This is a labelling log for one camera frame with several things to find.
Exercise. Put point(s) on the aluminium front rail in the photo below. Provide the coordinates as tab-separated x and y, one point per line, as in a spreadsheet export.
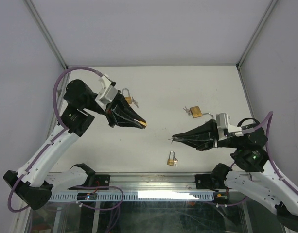
149	181

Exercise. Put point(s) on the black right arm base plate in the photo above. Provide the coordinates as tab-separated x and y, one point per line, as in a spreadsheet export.
205	181

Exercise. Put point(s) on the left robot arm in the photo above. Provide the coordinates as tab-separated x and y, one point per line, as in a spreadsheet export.
32	182

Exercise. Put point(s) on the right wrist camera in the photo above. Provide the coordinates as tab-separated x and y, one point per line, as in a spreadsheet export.
225	128

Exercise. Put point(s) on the aluminium frame post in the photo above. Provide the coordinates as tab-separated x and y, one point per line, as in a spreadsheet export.
265	16
45	32

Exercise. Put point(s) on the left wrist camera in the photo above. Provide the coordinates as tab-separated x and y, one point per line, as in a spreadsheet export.
107	93

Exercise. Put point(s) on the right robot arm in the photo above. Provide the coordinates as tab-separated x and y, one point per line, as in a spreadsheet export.
272	189

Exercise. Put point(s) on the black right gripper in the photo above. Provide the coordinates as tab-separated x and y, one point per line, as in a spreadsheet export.
207	130

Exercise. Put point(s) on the grey slotted cable duct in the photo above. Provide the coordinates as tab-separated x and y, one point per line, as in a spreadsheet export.
132	196

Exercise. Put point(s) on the left aluminium frame post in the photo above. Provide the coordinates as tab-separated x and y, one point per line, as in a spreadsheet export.
45	32

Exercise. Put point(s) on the brass padlock with keys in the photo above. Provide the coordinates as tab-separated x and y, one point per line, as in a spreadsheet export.
171	158

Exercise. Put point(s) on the small brass padlock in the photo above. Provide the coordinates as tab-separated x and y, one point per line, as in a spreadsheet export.
144	124

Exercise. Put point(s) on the right aluminium frame post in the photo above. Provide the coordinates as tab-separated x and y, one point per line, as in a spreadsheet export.
265	16

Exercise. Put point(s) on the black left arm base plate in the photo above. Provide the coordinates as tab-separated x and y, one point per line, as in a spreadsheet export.
100	182

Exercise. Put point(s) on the large brass padlock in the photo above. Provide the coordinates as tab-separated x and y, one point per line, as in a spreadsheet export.
197	113

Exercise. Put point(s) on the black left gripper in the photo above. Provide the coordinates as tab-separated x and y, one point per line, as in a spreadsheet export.
120	102

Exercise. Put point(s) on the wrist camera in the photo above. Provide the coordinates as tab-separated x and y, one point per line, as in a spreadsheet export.
225	128
107	93

